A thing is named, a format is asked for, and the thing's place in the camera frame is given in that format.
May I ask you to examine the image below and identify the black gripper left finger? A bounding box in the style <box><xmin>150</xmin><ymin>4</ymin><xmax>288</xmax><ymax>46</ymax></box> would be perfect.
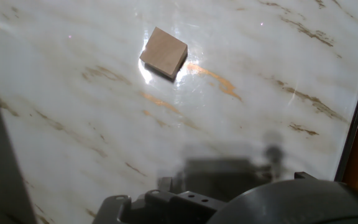
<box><xmin>92</xmin><ymin>194</ymin><xmax>133</xmax><ymax>224</ymax></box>

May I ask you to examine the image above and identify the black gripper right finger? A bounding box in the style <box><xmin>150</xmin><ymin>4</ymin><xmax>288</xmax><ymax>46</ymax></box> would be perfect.
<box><xmin>135</xmin><ymin>189</ymin><xmax>226</xmax><ymax>224</ymax></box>

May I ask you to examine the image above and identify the small wooden block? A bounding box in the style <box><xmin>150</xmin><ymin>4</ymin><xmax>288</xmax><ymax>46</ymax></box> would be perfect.
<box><xmin>139</xmin><ymin>26</ymin><xmax>188</xmax><ymax>80</ymax></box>

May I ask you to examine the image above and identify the white marble pattern mat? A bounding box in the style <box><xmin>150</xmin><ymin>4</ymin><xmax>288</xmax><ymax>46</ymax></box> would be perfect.
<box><xmin>0</xmin><ymin>0</ymin><xmax>358</xmax><ymax>224</ymax></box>

